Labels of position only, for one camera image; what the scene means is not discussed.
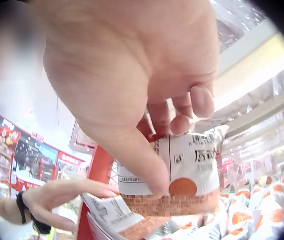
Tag person's right hand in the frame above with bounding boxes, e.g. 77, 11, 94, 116
35, 0, 220, 199

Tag person's left hand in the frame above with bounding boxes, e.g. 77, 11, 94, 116
22, 179, 120, 235

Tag person's right fingers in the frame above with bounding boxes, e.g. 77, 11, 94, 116
137, 85, 215, 140

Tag person's left thumb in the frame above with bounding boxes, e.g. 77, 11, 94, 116
39, 212, 78, 234

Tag person's left fingers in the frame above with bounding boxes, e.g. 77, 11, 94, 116
49, 179, 120, 213

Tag person's right thumb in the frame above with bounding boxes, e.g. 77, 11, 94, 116
78, 117, 170, 199

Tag white printed packet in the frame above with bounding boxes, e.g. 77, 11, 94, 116
80, 191, 145, 227

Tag white orange snack packet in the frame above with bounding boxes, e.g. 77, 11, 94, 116
116, 125, 230, 218

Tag black wrist band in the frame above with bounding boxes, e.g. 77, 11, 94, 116
16, 191, 51, 235

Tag distant red shop display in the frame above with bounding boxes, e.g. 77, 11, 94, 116
0, 92, 88, 198

